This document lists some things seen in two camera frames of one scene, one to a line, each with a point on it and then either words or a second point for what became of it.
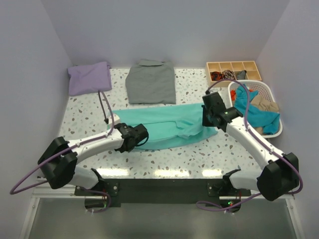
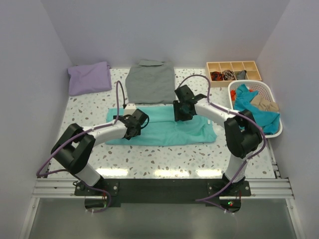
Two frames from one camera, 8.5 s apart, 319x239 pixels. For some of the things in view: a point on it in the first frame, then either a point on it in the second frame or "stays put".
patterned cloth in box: [229, 74] stays put
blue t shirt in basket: [268, 121] stays put
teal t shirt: [167, 126] stays put
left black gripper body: [126, 150] -> [137, 133]
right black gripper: [205, 123] -> [178, 116]
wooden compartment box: [240, 70] stays put
